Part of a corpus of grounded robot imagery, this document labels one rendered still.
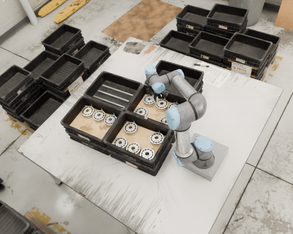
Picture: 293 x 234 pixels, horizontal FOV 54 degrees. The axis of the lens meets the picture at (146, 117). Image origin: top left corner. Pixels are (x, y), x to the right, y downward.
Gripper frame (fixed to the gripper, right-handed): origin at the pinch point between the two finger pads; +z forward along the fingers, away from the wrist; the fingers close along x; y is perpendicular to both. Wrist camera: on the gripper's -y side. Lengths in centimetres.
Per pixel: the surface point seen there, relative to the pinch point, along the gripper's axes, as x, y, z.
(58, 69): -23, 144, 47
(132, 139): 34.1, 6.6, 8.2
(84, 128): 41, 45, 7
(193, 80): -36.8, -11.5, 15.0
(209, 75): -58, -18, 30
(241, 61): -104, -33, 54
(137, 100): 3.3, 18.9, 6.8
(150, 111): 6.4, 6.3, 10.8
